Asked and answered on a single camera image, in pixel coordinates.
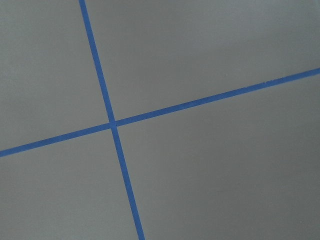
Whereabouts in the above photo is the crossing blue tape line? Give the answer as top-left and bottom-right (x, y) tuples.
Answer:
(0, 68), (320, 157)

